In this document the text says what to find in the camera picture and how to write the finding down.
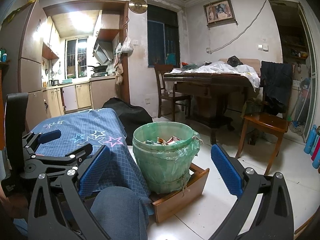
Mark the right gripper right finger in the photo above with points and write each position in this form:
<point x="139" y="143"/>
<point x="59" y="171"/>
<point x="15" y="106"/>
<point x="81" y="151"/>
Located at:
<point x="263" y="208"/>

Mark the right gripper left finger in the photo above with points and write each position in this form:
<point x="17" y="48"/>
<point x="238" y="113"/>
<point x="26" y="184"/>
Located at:
<point x="57" y="207"/>

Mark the white red medicine box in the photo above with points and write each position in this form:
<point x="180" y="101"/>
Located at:
<point x="172" y="140"/>

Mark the kitchen base cabinets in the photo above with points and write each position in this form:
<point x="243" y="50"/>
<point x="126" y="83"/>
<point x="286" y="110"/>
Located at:
<point x="74" y="97"/>

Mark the green-lined trash bin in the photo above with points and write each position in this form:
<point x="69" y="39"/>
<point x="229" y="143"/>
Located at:
<point x="165" y="168"/>

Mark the kitchen window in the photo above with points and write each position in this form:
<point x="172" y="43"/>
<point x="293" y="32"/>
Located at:
<point x="76" y="58"/>

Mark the person's knee in jeans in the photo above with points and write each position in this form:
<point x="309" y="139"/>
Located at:
<point x="121" y="213"/>

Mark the blue and red bottles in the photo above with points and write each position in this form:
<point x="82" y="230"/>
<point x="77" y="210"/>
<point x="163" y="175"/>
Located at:
<point x="312" y="146"/>

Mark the blue star-pattern tablecloth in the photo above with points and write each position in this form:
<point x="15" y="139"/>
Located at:
<point x="97" y="127"/>

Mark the wooden chair near bin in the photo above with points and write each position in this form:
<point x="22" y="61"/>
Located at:
<point x="267" y="123"/>

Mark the wooden drawer under bin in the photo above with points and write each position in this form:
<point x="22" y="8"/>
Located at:
<point x="167" y="205"/>

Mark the black bag on floor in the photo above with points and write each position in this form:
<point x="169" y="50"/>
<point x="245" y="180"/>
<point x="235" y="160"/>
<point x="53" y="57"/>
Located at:
<point x="132" y="117"/>

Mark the black wok on stove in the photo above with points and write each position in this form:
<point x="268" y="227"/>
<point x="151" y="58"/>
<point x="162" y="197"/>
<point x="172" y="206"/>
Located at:
<point x="98" y="69"/>

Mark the grey refrigerator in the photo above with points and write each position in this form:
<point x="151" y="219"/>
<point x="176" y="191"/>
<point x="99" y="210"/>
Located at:
<point x="22" y="38"/>

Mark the steel range hood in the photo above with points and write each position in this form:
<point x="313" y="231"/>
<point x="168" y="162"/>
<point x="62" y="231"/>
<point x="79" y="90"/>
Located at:
<point x="103" y="52"/>

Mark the dark jacket on chair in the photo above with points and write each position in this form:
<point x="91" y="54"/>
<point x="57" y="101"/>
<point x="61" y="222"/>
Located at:
<point x="276" y="80"/>

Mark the dark wooden dining table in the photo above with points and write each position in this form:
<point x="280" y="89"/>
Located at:
<point x="211" y="92"/>

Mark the white hanging plastic bag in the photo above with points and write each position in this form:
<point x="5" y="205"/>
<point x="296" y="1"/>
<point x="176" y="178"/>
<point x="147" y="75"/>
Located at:
<point x="127" y="46"/>

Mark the white cloth on table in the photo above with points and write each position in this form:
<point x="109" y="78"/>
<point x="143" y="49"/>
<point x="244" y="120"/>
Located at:
<point x="221" y="67"/>

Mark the dark window with curtain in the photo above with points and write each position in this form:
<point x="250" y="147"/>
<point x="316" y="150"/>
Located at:
<point x="163" y="36"/>

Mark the wooden chair by wall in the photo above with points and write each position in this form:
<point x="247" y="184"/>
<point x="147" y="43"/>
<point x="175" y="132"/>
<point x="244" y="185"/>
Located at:
<point x="170" y="94"/>

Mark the round gold wall clock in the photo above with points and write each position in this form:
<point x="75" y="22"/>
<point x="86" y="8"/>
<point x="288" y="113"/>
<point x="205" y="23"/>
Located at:
<point x="138" y="6"/>

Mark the framed wall picture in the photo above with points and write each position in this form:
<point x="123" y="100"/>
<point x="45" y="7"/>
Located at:
<point x="219" y="12"/>

